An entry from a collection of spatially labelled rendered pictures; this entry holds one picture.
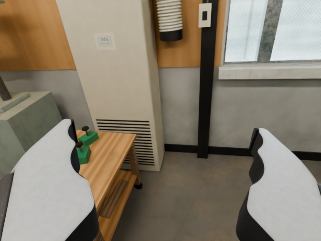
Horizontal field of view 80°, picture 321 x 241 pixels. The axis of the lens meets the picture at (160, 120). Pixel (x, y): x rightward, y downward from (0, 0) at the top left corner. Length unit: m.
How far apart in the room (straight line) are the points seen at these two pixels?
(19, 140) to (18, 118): 0.15
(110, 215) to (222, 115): 1.15
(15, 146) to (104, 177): 0.88
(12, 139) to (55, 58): 0.73
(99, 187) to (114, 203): 0.36
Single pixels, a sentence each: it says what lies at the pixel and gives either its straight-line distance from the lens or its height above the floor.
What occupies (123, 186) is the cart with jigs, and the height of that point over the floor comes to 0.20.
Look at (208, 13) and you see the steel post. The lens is 1.38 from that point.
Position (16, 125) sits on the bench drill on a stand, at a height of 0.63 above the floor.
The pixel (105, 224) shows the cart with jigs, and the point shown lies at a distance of 1.37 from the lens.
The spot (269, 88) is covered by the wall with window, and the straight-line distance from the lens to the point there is 1.70.
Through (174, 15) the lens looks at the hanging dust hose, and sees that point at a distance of 1.33.
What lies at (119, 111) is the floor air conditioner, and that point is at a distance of 1.49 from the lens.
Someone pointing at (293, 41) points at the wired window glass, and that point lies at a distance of 1.71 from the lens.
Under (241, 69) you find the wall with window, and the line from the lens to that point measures 1.53.
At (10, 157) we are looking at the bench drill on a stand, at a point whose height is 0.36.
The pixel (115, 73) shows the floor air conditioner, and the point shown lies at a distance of 1.37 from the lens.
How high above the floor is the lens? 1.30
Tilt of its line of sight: 32 degrees down
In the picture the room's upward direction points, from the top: 5 degrees counter-clockwise
